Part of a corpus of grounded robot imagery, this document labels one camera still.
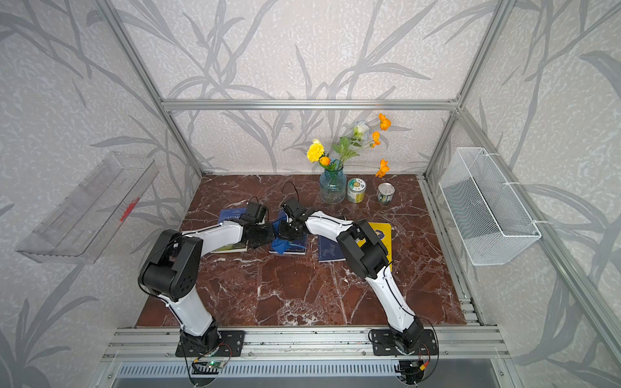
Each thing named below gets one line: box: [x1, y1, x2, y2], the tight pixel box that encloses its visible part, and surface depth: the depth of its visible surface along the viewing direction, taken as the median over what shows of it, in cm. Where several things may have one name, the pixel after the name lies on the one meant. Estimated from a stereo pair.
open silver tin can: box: [376, 181, 396, 204], surface depth 110 cm
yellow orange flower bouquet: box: [306, 112, 392, 178], surface depth 95 cm
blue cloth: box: [270, 237, 291, 256], surface depth 93 cm
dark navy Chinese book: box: [317, 235, 347, 263], surface depth 95 cm
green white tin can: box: [346, 177, 367, 204], surface depth 108 cm
